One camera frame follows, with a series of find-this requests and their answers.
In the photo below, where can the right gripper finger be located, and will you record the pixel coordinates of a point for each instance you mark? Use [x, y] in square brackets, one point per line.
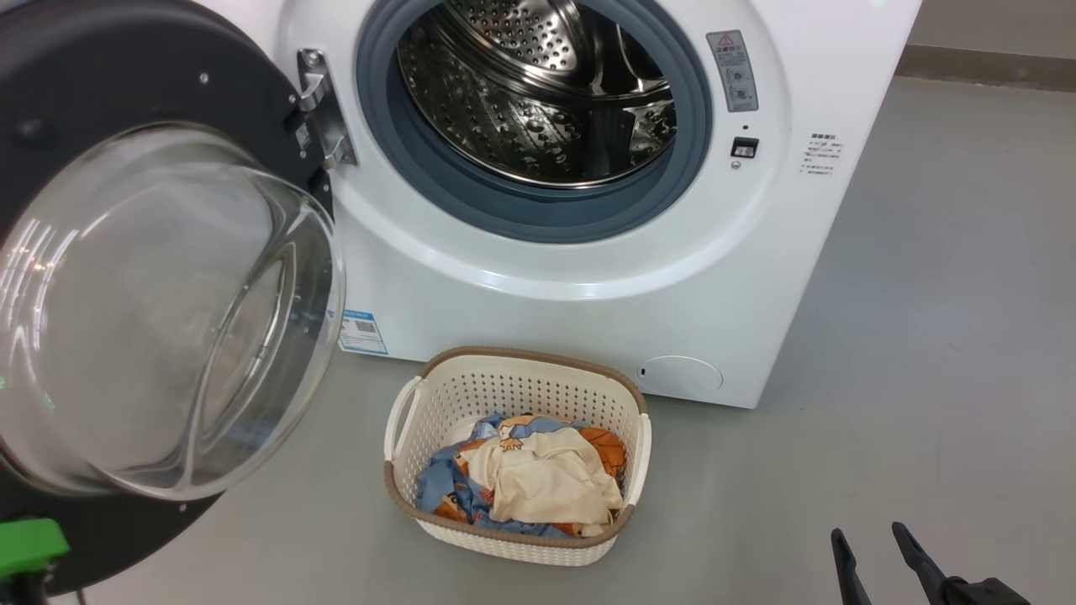
[849, 580]
[925, 567]

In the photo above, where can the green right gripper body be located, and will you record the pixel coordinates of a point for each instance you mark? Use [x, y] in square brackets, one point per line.
[979, 592]

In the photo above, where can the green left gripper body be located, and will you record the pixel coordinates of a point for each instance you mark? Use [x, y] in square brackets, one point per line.
[29, 546]

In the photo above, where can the bear print garment cream inside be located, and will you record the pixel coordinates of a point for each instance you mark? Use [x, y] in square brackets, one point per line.
[546, 479]

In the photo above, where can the blue bear print garment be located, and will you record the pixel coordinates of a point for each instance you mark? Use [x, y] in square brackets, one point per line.
[437, 487]

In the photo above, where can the black round glass washer door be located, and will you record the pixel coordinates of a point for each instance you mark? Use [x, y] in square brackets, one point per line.
[126, 84]

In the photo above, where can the white front-load washing machine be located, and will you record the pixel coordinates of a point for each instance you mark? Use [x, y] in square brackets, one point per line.
[588, 336]

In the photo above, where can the black door latch socket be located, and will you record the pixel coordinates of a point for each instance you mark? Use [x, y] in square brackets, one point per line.
[745, 148]

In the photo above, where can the grey rubber door gasket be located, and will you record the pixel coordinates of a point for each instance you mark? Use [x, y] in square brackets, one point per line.
[504, 210]

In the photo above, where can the silver metal door hinge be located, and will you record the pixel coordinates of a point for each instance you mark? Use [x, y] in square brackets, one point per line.
[324, 109]

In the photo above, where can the perforated steel washer drum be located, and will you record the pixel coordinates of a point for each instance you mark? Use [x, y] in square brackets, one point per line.
[521, 126]

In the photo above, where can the round white filter cover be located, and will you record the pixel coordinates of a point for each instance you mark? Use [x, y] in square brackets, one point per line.
[681, 376]

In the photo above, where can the cream perforated laundry basket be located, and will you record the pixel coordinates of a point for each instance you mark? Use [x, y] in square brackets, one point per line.
[513, 386]

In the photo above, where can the blue energy label sticker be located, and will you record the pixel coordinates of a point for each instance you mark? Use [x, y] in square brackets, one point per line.
[366, 332]

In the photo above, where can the black printed text label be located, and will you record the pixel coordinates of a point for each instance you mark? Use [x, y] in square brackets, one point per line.
[820, 155]

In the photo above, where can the grey warning sticker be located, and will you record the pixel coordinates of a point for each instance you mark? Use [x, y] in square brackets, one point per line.
[731, 76]

